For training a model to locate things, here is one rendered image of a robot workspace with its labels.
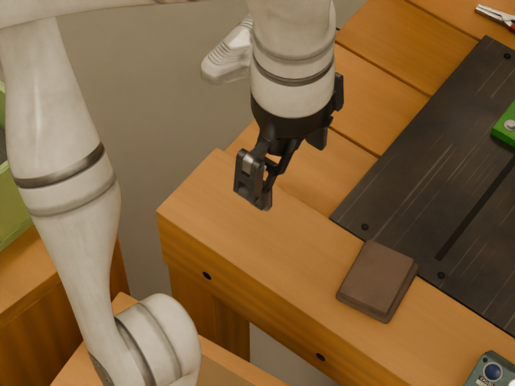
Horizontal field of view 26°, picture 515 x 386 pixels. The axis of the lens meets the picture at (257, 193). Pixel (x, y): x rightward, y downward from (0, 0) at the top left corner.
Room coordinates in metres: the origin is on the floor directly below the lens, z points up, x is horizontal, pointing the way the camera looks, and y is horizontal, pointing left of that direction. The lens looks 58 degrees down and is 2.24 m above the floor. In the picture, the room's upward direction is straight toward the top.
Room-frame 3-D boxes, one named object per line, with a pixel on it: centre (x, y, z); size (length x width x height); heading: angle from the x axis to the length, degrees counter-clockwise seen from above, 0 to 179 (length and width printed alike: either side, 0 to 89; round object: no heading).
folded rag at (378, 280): (0.70, -0.16, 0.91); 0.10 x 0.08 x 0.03; 150
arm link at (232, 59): (0.63, -0.02, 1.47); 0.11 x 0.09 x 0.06; 53
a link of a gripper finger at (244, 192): (0.57, 0.00, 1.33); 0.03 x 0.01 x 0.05; 143
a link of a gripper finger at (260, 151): (0.58, 0.00, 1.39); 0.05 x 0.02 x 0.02; 143
